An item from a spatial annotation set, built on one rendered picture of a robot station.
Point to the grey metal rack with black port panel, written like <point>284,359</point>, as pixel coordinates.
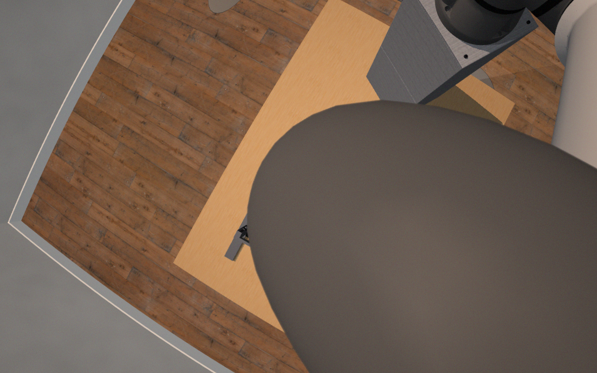
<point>238,239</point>

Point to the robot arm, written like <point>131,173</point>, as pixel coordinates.
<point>393,237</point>

